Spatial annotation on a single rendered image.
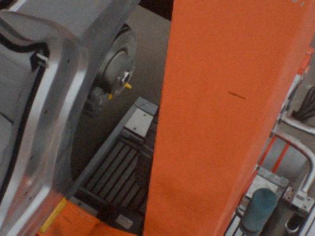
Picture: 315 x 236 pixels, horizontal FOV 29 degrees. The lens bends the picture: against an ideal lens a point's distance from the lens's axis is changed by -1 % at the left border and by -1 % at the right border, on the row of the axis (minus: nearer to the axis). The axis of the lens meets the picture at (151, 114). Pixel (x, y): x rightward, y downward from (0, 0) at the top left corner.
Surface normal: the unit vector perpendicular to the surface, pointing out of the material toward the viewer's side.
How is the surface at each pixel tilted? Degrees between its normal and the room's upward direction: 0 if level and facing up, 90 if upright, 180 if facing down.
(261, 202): 0
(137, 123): 0
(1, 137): 6
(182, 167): 90
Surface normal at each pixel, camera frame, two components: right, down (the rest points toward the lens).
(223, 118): -0.52, 0.72
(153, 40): 0.06, -0.51
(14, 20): 0.85, 0.37
